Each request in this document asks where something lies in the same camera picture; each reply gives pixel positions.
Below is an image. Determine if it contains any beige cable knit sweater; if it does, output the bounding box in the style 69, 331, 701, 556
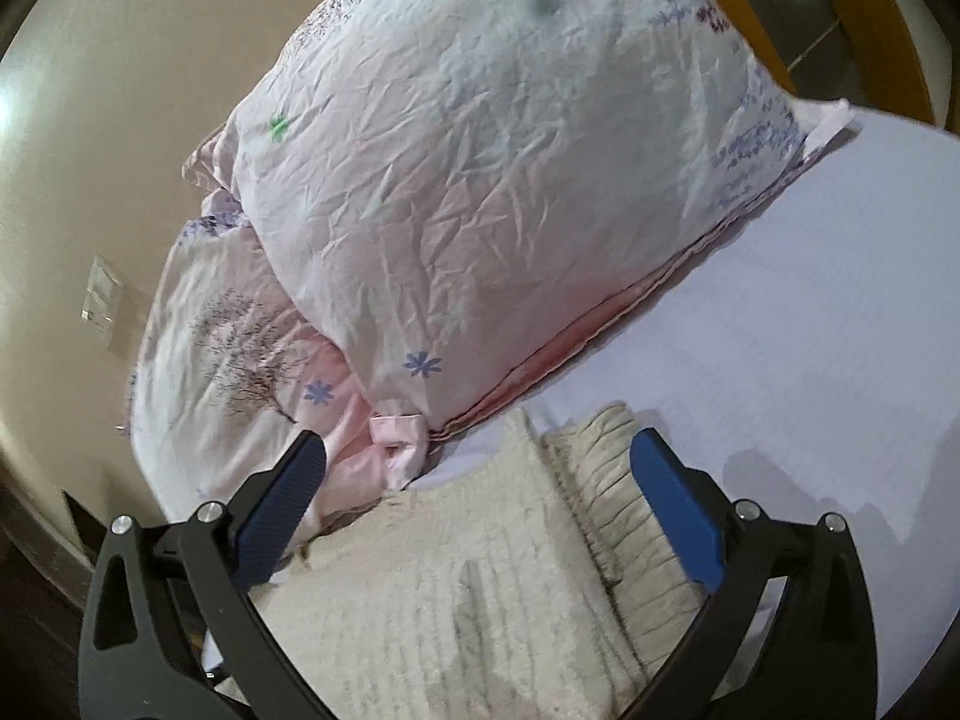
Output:
256, 403, 701, 718

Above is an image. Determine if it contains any left pink floral pillow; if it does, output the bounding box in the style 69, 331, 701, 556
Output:
128, 190, 428, 544

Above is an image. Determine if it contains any pink floral pillow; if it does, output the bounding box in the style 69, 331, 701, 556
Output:
128, 190, 428, 544
184, 0, 851, 436

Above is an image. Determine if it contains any lavender bed sheet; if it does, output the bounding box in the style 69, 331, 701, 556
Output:
197, 107, 960, 720

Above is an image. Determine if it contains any right pink floral pillow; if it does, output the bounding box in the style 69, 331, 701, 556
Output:
184, 0, 851, 436

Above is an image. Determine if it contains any white wall switch plate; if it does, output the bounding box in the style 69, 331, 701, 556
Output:
80, 255, 124, 348

